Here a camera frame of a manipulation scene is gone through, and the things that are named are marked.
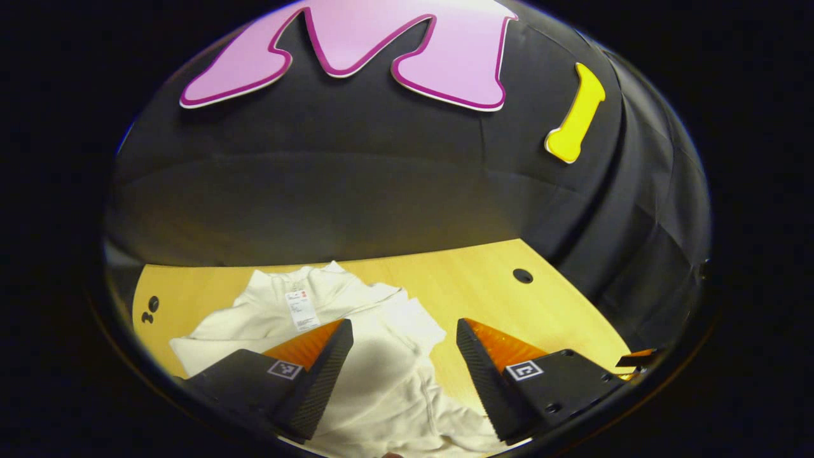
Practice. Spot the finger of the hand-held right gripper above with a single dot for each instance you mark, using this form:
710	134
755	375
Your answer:
636	360

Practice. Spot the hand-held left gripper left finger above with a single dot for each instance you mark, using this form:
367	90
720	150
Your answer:
324	381

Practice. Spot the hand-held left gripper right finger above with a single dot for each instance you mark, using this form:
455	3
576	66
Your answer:
483	381

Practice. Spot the white long-sleeved garment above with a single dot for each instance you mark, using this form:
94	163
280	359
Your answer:
381	381

